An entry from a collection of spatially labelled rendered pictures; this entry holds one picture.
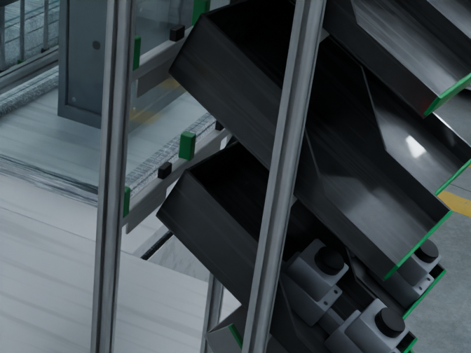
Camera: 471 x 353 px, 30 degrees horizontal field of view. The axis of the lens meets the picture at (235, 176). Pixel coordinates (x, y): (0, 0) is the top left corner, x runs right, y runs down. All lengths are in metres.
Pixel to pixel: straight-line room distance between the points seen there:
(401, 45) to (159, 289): 0.88
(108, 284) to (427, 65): 0.39
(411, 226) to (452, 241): 2.73
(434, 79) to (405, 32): 0.06
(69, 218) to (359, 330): 0.96
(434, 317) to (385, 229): 2.30
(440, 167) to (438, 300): 2.24
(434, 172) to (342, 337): 0.21
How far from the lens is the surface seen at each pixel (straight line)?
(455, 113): 4.78
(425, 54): 0.80
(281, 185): 0.77
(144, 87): 0.88
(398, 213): 0.87
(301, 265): 0.88
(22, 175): 1.86
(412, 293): 1.02
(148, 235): 1.70
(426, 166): 0.98
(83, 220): 1.74
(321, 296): 0.89
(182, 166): 1.00
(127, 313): 1.50
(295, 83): 0.73
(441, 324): 3.11
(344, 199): 0.83
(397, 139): 0.98
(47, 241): 1.67
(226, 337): 0.93
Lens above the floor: 1.78
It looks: 29 degrees down
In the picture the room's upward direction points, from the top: 8 degrees clockwise
